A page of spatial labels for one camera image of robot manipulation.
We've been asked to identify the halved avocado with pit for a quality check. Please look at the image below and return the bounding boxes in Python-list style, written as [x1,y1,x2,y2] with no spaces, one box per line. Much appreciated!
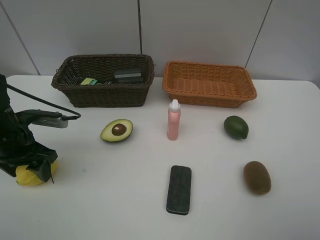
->
[100,119,134,143]

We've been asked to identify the yellow lemon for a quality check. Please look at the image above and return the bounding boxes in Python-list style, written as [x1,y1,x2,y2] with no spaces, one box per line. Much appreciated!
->
[15,165,44,186]

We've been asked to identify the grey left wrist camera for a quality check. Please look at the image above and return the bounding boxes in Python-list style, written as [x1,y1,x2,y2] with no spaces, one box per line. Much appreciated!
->
[15,109,69,129]

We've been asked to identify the orange wicker basket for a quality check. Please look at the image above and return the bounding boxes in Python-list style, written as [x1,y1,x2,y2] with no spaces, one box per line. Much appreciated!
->
[162,61,257,108]

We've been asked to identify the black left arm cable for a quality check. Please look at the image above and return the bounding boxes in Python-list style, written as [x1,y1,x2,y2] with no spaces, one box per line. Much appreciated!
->
[6,83,82,121]

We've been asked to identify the dark brown wicker basket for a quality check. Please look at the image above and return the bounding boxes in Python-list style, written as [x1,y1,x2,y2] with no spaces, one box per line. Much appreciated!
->
[51,54,155,108]

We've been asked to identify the dark green lime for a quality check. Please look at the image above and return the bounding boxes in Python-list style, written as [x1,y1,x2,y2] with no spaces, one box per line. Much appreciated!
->
[223,115,249,140]

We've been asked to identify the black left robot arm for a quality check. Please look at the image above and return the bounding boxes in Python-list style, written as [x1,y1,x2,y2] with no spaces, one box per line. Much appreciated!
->
[0,75,62,182]

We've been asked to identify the brown kiwi fruit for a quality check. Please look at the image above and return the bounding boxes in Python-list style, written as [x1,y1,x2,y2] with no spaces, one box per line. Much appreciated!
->
[243,161,272,195]

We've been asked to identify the pink bottle white cap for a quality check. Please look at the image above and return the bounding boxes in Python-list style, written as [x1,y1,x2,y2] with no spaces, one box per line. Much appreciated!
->
[167,99,181,141]

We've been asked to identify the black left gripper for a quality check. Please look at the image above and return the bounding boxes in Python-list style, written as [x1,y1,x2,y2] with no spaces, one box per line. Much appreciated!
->
[0,117,58,183]

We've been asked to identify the grey felt board eraser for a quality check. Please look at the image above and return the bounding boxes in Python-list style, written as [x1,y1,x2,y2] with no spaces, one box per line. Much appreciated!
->
[166,165,192,216]

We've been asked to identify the black box in basket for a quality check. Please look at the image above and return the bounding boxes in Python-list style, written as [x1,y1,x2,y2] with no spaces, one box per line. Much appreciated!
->
[112,68,143,84]

